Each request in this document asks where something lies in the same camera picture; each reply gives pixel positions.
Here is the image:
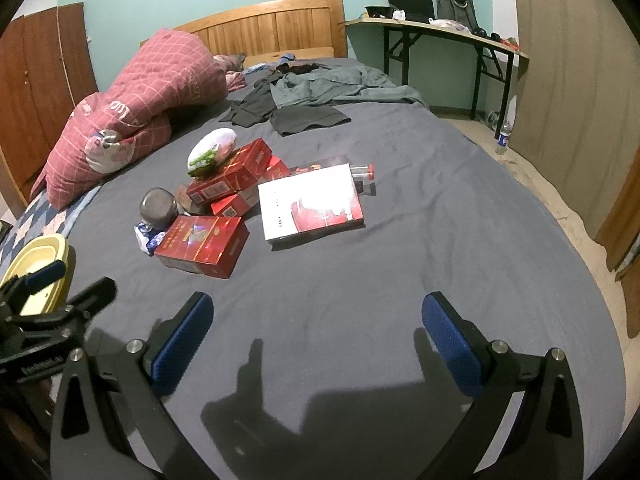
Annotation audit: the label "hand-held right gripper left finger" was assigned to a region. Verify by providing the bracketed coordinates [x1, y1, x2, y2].
[50, 291, 221, 480]

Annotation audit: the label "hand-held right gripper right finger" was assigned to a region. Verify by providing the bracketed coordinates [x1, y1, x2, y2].
[420, 291, 586, 480]

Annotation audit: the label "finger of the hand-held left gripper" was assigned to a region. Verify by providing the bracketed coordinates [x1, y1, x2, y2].
[0, 259, 68, 311]
[20, 277, 117, 332]

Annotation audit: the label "yellow plastic basin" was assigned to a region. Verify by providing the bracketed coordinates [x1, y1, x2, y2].
[0, 233, 76, 317]

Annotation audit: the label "small blue packet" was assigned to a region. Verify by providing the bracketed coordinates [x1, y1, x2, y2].
[133, 222, 171, 257]

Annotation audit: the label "red cigarette box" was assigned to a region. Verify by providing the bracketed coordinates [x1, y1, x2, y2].
[210, 191, 260, 218]
[154, 215, 250, 280]
[260, 156, 292, 182]

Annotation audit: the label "dark round jar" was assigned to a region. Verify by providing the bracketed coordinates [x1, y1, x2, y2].
[140, 188, 178, 229]

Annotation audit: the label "shiny red carton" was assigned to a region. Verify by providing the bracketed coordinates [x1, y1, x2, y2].
[186, 138, 274, 204]

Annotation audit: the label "large white red carton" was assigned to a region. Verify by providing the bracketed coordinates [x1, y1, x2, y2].
[257, 163, 365, 246]

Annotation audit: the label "purple plush toy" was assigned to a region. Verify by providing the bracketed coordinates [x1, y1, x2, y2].
[187, 128, 237, 180]

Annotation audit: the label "dark red clear-wrapped box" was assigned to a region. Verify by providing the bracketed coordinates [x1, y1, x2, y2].
[292, 156, 351, 173]

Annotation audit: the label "blue checkered blanket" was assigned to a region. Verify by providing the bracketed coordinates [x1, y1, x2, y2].
[0, 185, 103, 281]

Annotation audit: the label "bed with grey sheet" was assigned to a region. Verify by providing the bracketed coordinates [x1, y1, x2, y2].
[0, 55, 628, 480]

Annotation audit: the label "pink checked quilt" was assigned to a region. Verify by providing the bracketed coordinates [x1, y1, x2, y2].
[30, 29, 246, 211]

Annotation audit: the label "plastic drink bottle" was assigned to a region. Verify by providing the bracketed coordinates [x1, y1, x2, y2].
[495, 119, 515, 156]

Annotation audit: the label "brown wooden wardrobe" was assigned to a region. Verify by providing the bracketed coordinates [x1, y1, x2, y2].
[0, 2, 99, 171]

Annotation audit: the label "black shirt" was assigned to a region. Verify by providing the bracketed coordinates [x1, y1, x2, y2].
[217, 72, 281, 128]

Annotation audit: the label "dark grey shorts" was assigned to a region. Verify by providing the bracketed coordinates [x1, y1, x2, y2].
[270, 105, 352, 137]

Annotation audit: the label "grey-green garment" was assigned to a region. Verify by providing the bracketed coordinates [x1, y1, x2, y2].
[270, 57, 428, 108]

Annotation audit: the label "brown door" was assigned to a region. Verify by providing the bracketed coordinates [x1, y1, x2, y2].
[507, 0, 640, 241]

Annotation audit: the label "white plastic bag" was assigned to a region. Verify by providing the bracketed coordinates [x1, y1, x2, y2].
[428, 18, 471, 33]

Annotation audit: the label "folding desk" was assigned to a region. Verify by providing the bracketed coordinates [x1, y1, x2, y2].
[345, 16, 531, 121]

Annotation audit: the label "wooden headboard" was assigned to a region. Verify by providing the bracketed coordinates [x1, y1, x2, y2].
[140, 0, 348, 61]

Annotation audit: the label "grey bag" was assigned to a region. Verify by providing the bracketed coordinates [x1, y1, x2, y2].
[436, 0, 476, 31]

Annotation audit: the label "black laptop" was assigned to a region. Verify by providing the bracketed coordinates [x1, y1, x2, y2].
[387, 0, 435, 23]

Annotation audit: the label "wooden door frame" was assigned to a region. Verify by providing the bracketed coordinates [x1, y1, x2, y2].
[595, 152, 640, 341]

